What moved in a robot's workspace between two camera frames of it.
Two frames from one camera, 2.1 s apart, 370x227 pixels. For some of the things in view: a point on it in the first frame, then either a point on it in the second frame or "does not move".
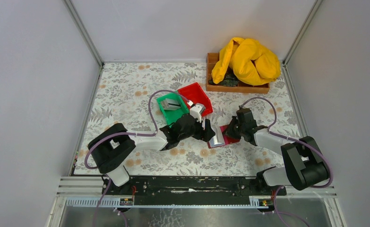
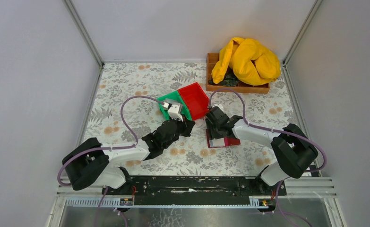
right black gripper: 235,130 → 215,129
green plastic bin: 171,116 does not move
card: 218,139 does not move
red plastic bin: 194,93 does not move
